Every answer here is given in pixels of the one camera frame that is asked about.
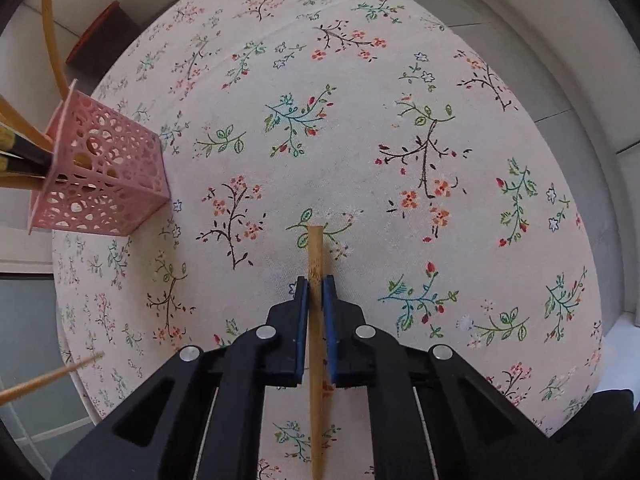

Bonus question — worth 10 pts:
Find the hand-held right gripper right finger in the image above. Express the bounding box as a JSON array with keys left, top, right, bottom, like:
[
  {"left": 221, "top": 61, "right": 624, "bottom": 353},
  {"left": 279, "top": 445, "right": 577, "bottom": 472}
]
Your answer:
[{"left": 321, "top": 274, "right": 591, "bottom": 480}]

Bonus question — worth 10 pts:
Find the pink perforated utensil holder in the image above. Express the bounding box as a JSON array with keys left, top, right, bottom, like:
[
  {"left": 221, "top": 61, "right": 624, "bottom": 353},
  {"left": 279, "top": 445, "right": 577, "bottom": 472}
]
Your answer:
[{"left": 27, "top": 79, "right": 172, "bottom": 237}]

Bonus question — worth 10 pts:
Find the black chopstick with gold band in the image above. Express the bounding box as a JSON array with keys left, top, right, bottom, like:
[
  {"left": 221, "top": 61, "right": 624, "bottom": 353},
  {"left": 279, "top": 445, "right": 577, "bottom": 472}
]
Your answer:
[
  {"left": 0, "top": 124, "right": 55, "bottom": 167},
  {"left": 0, "top": 156, "right": 51, "bottom": 177}
]

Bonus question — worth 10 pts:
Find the floral tablecloth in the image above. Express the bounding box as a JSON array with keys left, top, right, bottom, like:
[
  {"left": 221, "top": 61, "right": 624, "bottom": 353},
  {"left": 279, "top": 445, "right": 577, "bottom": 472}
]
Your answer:
[{"left": 50, "top": 0, "right": 606, "bottom": 480}]

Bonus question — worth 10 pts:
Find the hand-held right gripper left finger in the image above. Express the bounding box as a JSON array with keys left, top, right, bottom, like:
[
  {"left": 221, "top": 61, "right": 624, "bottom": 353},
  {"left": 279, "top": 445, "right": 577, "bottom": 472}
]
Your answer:
[{"left": 50, "top": 276, "right": 311, "bottom": 480}]

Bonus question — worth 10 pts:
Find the bamboo chopstick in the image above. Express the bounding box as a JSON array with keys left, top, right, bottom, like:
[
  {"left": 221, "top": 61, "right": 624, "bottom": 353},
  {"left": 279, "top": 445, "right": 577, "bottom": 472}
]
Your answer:
[
  {"left": 0, "top": 95, "right": 53, "bottom": 153},
  {"left": 306, "top": 225, "right": 327, "bottom": 480},
  {"left": 41, "top": 0, "right": 69, "bottom": 101},
  {"left": 0, "top": 352, "right": 104, "bottom": 407}
]

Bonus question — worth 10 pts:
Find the brown trash bin red rim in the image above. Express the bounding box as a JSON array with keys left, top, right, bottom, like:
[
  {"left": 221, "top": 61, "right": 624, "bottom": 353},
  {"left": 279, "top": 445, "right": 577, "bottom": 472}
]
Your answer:
[{"left": 65, "top": 1, "right": 143, "bottom": 81}]

